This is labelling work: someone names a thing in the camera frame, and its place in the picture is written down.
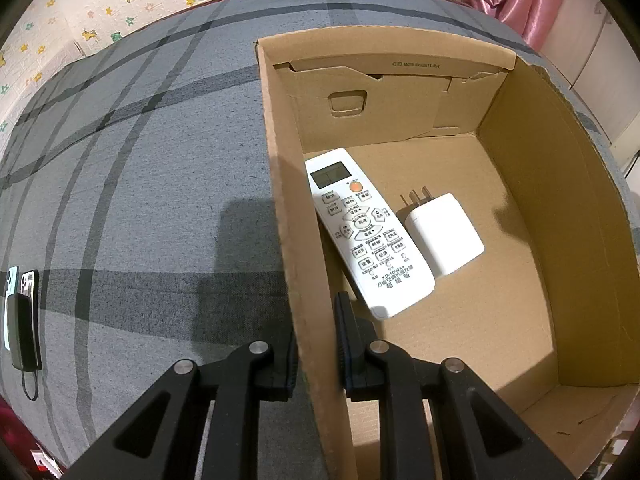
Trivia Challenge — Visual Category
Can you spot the brown cardboard box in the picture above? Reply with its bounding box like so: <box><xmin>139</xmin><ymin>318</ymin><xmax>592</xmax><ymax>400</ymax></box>
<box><xmin>256</xmin><ymin>25</ymin><xmax>639</xmax><ymax>479</ymax></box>

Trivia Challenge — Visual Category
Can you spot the dark phone with wallet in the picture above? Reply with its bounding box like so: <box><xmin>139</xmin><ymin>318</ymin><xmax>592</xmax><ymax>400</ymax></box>
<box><xmin>6</xmin><ymin>270</ymin><xmax>42</xmax><ymax>373</ymax></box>

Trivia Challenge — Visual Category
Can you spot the grey plaid bed cover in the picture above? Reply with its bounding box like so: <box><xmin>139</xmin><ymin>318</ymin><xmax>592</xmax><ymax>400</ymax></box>
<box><xmin>1</xmin><ymin>0</ymin><xmax>630</xmax><ymax>479</ymax></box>

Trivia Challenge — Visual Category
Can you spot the large white power adapter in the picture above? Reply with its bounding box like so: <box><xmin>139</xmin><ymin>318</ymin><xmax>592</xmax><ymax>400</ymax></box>
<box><xmin>404</xmin><ymin>186</ymin><xmax>485</xmax><ymax>278</ymax></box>

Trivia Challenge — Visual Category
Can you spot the white air conditioner remote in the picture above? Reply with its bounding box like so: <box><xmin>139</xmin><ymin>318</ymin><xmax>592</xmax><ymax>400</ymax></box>
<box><xmin>305</xmin><ymin>148</ymin><xmax>435</xmax><ymax>321</ymax></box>

